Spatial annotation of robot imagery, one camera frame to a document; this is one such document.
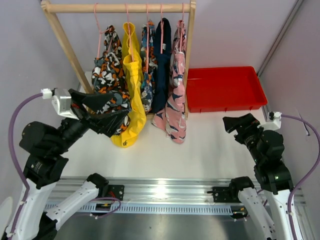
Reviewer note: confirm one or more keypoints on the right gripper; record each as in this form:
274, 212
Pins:
248, 122

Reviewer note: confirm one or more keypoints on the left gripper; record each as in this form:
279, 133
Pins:
107, 122

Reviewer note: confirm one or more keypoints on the navy blue shorts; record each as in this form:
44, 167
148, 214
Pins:
162, 73

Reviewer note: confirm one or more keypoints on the pink whale print shorts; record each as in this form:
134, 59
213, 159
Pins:
172, 119

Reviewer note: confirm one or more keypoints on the blue orange patterned shorts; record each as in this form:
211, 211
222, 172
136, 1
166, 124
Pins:
147, 88

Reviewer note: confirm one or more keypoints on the pink wire hanger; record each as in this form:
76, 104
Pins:
161, 29
129, 33
100, 32
180, 39
148, 24

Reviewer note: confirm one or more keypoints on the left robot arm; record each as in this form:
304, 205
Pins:
46, 146

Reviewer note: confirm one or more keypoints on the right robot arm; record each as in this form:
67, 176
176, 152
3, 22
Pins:
266, 147

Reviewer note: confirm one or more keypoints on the black orange camouflage shorts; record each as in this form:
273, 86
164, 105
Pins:
109, 81

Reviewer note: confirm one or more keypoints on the yellow shorts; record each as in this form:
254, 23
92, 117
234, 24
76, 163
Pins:
133, 78

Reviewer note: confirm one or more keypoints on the red plastic tray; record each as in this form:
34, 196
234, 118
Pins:
224, 89

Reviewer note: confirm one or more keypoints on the wooden clothes rack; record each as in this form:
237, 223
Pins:
50, 11

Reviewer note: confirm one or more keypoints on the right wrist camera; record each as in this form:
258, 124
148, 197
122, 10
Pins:
273, 121

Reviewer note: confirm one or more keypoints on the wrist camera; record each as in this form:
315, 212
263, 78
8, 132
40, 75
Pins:
61, 101
273, 121

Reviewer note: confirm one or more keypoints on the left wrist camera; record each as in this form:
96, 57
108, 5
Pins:
61, 101

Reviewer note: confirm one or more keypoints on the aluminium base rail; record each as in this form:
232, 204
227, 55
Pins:
172, 191

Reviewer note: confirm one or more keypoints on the slotted cable duct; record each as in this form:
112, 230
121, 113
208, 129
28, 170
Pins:
175, 209

